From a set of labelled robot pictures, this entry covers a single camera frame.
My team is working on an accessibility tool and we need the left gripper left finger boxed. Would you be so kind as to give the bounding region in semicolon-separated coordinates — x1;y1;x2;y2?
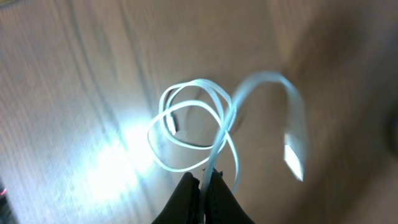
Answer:
152;172;200;224

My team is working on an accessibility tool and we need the white usb cable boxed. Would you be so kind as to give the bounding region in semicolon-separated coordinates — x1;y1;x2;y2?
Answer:
146;70;308;224

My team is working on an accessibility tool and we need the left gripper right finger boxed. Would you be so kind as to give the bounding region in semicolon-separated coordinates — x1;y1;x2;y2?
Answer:
205;169;254;224

